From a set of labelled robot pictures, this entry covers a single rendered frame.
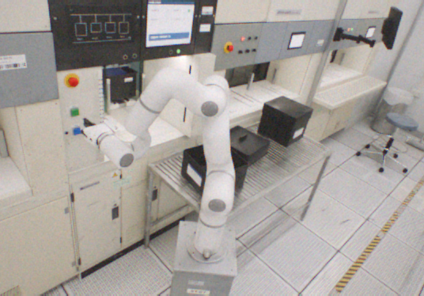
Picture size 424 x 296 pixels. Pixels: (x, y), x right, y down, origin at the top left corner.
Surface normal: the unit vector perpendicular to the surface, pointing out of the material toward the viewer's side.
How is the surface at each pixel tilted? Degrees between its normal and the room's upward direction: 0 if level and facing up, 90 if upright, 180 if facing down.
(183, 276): 90
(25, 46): 90
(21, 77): 90
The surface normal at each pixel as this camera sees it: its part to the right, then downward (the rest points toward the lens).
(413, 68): -0.71, 0.28
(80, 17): 0.69, 0.47
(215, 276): -0.01, 0.53
